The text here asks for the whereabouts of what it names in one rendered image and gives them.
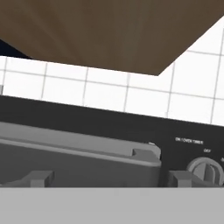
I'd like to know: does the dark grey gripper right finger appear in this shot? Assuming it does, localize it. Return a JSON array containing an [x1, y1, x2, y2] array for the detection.
[[168, 171, 224, 188]]

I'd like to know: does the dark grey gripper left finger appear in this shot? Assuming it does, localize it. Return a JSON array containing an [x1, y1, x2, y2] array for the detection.
[[0, 171, 55, 188]]

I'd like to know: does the grey timer knob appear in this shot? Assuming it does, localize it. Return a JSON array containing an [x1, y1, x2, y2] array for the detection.
[[186, 157, 224, 186]]

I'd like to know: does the grey toaster oven door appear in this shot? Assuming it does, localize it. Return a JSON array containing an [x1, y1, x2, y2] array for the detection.
[[0, 121, 163, 188]]

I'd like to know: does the black toaster oven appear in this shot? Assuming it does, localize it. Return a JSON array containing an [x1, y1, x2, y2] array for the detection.
[[0, 94, 224, 188]]

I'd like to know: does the brown wooden wall cupboard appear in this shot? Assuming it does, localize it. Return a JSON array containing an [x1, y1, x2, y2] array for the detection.
[[0, 0, 224, 77]]

